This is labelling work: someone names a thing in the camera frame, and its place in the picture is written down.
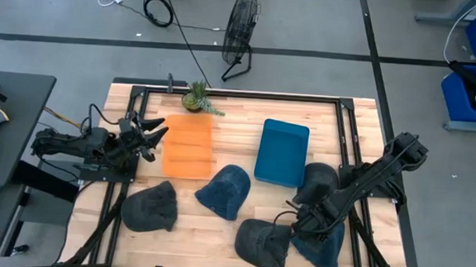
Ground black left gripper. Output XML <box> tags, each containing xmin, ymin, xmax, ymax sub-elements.
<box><xmin>115</xmin><ymin>110</ymin><xmax>170</xmax><ymax>164</ymax></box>

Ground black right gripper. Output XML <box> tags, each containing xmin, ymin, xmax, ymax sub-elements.
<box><xmin>283</xmin><ymin>193</ymin><xmax>345</xmax><ymax>242</ymax></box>

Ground dark blue denim cap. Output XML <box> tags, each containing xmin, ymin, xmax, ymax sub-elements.
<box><xmin>288</xmin><ymin>218</ymin><xmax>347</xmax><ymax>267</ymax></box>
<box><xmin>193</xmin><ymin>161</ymin><xmax>254</xmax><ymax>223</ymax></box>

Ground grey fabric cap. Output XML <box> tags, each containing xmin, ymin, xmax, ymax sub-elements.
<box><xmin>232</xmin><ymin>217</ymin><xmax>294</xmax><ymax>267</ymax></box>
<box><xmin>119</xmin><ymin>178</ymin><xmax>180</xmax><ymax>236</ymax></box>

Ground translucent orange plastic tray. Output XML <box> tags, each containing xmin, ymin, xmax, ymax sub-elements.
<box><xmin>160</xmin><ymin>112</ymin><xmax>216</xmax><ymax>182</ymax></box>

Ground dark charcoal fabric cap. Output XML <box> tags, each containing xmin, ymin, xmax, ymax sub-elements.
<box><xmin>292</xmin><ymin>160</ymin><xmax>342</xmax><ymax>207</ymax></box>

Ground potted green succulent plant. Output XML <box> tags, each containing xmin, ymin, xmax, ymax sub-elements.
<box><xmin>179</xmin><ymin>79</ymin><xmax>229</xmax><ymax>118</ymax></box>

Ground blue plastic tray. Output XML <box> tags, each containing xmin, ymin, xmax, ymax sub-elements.
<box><xmin>252</xmin><ymin>117</ymin><xmax>312</xmax><ymax>190</ymax></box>

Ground black floor fan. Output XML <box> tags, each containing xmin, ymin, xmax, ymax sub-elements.
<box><xmin>219</xmin><ymin>0</ymin><xmax>263</xmax><ymax>85</ymax></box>

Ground dark grey side table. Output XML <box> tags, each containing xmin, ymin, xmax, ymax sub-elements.
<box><xmin>0</xmin><ymin>71</ymin><xmax>58</xmax><ymax>194</ymax></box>

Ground yellow cable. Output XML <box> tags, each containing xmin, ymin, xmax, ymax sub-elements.
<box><xmin>41</xmin><ymin>105</ymin><xmax>85</xmax><ymax>129</ymax></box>

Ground black aluminium table frame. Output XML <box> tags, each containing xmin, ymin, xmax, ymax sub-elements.
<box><xmin>59</xmin><ymin>79</ymin><xmax>421</xmax><ymax>267</ymax></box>

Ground long black floor cable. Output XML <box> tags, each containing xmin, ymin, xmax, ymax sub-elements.
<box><xmin>156</xmin><ymin>0</ymin><xmax>218</xmax><ymax>88</ymax></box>

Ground coiled black cable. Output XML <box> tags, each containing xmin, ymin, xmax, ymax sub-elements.
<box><xmin>141</xmin><ymin>0</ymin><xmax>176</xmax><ymax>28</ymax></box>

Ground white hanging cable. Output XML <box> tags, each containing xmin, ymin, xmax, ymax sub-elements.
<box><xmin>442</xmin><ymin>0</ymin><xmax>476</xmax><ymax>65</ymax></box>

